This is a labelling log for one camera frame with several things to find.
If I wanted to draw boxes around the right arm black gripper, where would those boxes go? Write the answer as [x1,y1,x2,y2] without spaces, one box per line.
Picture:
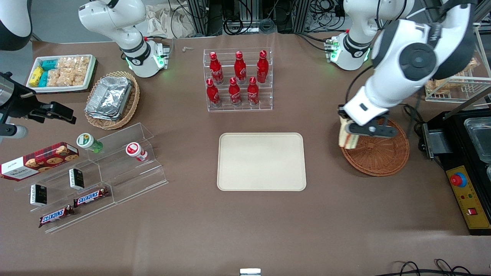
[0,90,77,125]

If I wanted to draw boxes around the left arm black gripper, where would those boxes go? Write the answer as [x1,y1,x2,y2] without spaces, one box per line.
[337,104,399,139]

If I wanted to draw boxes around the triangle sandwich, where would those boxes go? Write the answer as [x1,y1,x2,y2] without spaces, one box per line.
[338,117,360,149]

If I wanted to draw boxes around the white snack tray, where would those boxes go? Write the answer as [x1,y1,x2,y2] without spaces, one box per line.
[27,54,96,94]

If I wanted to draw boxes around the brown round wicker basket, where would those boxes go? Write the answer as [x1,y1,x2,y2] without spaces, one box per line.
[341,117,410,177]

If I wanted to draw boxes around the light oval wicker basket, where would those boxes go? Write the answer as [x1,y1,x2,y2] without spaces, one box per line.
[84,71,140,130]

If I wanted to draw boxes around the beige plastic tray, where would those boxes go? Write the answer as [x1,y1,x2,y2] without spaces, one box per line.
[217,132,307,192]

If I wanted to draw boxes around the rice cracker bag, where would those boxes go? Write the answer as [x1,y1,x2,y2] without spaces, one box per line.
[57,56,91,75]
[47,69,86,87]

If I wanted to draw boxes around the yellow snack packet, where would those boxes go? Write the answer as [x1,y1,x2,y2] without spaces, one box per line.
[30,67,44,87]

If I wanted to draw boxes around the green capped small bottle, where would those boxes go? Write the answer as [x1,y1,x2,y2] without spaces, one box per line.
[76,133,104,154]

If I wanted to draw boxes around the red tartan cookie box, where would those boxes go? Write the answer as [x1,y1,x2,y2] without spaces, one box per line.
[0,142,80,182]

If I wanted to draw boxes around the stacked aluminium foil containers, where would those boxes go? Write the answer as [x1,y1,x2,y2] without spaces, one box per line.
[85,76,133,122]

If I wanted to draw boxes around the small black box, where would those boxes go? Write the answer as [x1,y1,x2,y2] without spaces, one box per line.
[69,168,85,191]
[30,184,48,207]

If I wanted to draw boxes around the clear acrylic bottle rack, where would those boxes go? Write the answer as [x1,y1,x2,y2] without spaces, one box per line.
[203,48,274,113]

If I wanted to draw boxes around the red capped small bottle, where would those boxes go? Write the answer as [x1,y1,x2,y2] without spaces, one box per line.
[125,142,148,163]

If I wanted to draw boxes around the red cola bottle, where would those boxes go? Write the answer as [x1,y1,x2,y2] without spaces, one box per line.
[209,52,224,85]
[234,51,247,84]
[247,76,260,106]
[206,78,221,108]
[229,77,242,107]
[257,50,269,84]

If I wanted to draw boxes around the Snickers chocolate bar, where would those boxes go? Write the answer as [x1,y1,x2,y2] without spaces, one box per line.
[73,187,110,208]
[38,205,76,228]

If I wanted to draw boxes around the clear acrylic stepped shelf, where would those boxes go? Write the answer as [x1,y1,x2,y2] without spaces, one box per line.
[15,123,169,234]

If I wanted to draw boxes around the black machine with yellow panel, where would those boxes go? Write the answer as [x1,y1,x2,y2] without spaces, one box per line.
[420,109,491,235]

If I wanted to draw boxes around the red emergency stop button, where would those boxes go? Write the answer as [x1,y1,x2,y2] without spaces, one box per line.
[450,172,468,188]

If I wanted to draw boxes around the crumpled beige cloth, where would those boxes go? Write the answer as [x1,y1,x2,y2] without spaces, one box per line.
[145,4,200,39]

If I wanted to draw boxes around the silver metal pan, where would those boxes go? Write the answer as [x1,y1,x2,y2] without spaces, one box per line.
[464,117,491,163]

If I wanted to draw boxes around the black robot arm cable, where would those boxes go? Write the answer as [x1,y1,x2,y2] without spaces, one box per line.
[344,63,378,106]

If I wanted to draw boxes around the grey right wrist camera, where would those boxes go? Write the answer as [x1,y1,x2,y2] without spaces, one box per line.
[0,125,28,140]

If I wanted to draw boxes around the aluminium frame post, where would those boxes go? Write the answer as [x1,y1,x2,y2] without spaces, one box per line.
[187,0,210,37]
[295,0,308,33]

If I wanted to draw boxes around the white wire rack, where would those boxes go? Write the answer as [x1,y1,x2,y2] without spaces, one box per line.
[424,23,491,103]

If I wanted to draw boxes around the black coiled cable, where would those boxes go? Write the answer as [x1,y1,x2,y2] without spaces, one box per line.
[224,17,254,35]

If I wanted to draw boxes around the black cable loops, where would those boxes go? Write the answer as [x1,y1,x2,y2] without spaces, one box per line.
[384,259,476,276]

